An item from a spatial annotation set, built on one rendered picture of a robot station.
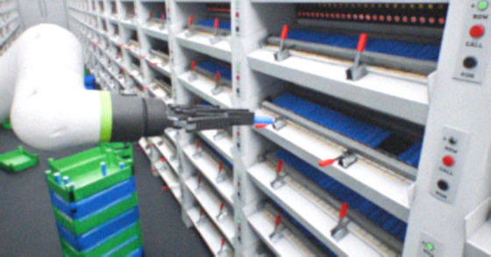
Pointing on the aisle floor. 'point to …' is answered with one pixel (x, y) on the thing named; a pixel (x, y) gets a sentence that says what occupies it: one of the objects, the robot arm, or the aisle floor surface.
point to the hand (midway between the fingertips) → (237, 117)
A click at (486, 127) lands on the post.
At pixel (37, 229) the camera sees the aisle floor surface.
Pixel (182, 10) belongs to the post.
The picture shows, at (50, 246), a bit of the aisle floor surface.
